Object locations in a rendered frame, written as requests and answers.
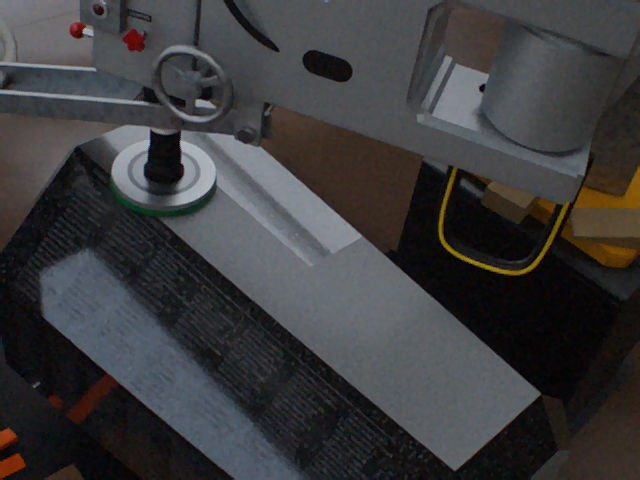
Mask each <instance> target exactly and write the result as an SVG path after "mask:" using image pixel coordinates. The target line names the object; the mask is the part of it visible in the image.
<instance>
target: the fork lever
mask: <svg viewBox="0 0 640 480"><path fill-rule="evenodd" d="M0 71H2V72H4V73H5V74H6V75H7V76H8V78H9V81H8V83H7V84H6V85H5V86H4V87H3V88H2V89H1V90H0V113H6V114H16V115H25V116H34V117H44V118H52V117H54V119H55V118H63V119H72V120H81V121H90V122H101V123H110V124H119V125H129V126H139V127H148V128H156V127H158V129H161V128H167V129H177V130H187V131H197V132H207V133H216V134H227V135H234V128H235V117H237V110H231V109H230V111H229V113H228V114H227V115H226V116H225V117H224V118H223V119H222V120H219V121H218V122H217V123H215V124H212V125H207V126H199V125H193V124H190V123H186V122H183V121H181V120H179V119H177V118H176V117H174V116H173V115H172V114H170V112H169V111H168V110H167V109H165V108H164V107H163V106H162V105H161V103H155V102H144V101H135V100H136V99H137V98H138V97H139V96H141V95H143V85H140V84H138V85H137V83H135V84H133V82H132V83H130V82H127V81H125V80H122V79H119V78H116V77H113V76H110V75H107V74H104V73H101V72H99V71H96V70H95V69H94V68H82V67H70V66H59V65H48V66H47V65H34V64H22V63H10V62H0ZM222 99H223V91H222V87H221V88H220V86H217V85H213V87H211V88H210V99H209V100H215V101H222ZM274 106H276V105H273V104H270V103H267V105H266V114H265V117H264V122H263V131H262V138H267V139H273V137H274V131H273V124H272V117H271V110H272V109H273V108H274ZM217 109H218V108H209V107H198V106H195V114H201V115H203V114H210V113H213V112H214V111H216V110H217ZM236 136H238V138H237V141H240V142H242V143H243V144H245V145H247V144H249V143H251V142H254V139H255V137H254V132H253V131H252V130H249V129H248V128H246V127H243V128H241V129H239V130H238V131H236Z"/></svg>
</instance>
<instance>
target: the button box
mask: <svg viewBox="0 0 640 480"><path fill-rule="evenodd" d="M92 1H93V0H80V8H79V15H80V22H81V23H84V24H87V25H90V26H93V27H96V28H99V29H103V30H106V31H109V32H112V33H115V34H118V35H121V34H122V33H123V32H124V31H125V17H126V0H101V1H103V2H104V3H105V4H106V6H107V8H108V16H107V18H105V19H98V18H96V17H95V16H94V15H93V14H92V12H91V10H90V3H91V2H92Z"/></svg>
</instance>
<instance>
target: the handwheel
mask: <svg viewBox="0 0 640 480"><path fill-rule="evenodd" d="M181 55H187V56H192V57H195V58H197V59H199V60H201V61H203V62H204V64H203V65H201V66H200V68H199V69H198V70H197V71H193V70H189V71H186V72H185V73H184V72H183V71H182V70H181V69H180V68H178V67H177V66H176V65H175V64H174V63H172V62H170V61H169V60H168V59H170V58H172V57H176V56H181ZM162 67H163V68H164V69H165V70H167V71H168V72H169V73H170V75H171V76H172V77H174V78H175V79H176V80H177V82H176V90H177V92H178V93H179V95H180V96H181V97H183V98H182V99H185V100H186V110H183V109H182V108H180V107H179V106H178V105H176V104H175V103H174V102H173V101H172V100H171V99H170V97H169V96H168V95H167V92H166V90H165V88H164V86H163V83H162V76H161V74H162ZM212 71H214V73H215V74H216V75H215V76H209V75H210V74H211V72H212ZM208 76H209V77H208ZM230 79H231V78H229V75H228V74H227V72H226V70H225V69H224V66H223V65H222V64H221V63H220V61H219V60H218V59H217V58H215V57H214V56H213V55H212V54H210V53H209V52H206V51H205V50H203V49H201V48H199V47H196V46H193V45H188V44H175V45H171V46H169V47H165V48H164V50H162V51H161V52H160V53H159V54H158V55H157V56H156V58H155V59H154V62H153V64H152V65H151V69H150V80H151V85H152V88H153V91H154V94H155V95H156V97H157V99H158V101H159V102H160V103H161V105H162V106H163V107H164V108H165V109H167V110H168V111H169V112H170V114H172V115H173V116H174V117H176V118H177V119H179V120H181V121H183V122H186V123H190V124H193V125H199V126H207V125H212V124H215V123H217V122H218V121H219V120H222V119H223V118H224V117H225V116H226V115H227V114H228V113H229V111H230V109H231V105H232V102H233V100H234V87H233V83H232V80H230ZM219 84H221V86H222V91H223V99H222V103H221V106H220V107H218V109H217V110H216V111H214V112H213V113H210V114H203V115H201V114H195V106H196V99H197V98H198V97H199V96H201V95H202V94H203V93H204V92H205V90H206V88H208V87H213V85H219Z"/></svg>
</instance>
